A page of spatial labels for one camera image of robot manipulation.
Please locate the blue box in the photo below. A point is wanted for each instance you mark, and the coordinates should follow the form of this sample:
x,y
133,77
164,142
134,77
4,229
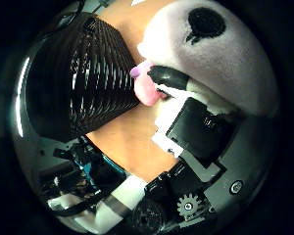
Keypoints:
x,y
116,166

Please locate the black slatted plastic basket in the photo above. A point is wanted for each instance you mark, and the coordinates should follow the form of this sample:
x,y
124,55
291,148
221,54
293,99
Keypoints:
x,y
81,78

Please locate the white plush toy pink gills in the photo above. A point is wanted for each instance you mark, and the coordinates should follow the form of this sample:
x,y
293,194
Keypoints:
x,y
225,62

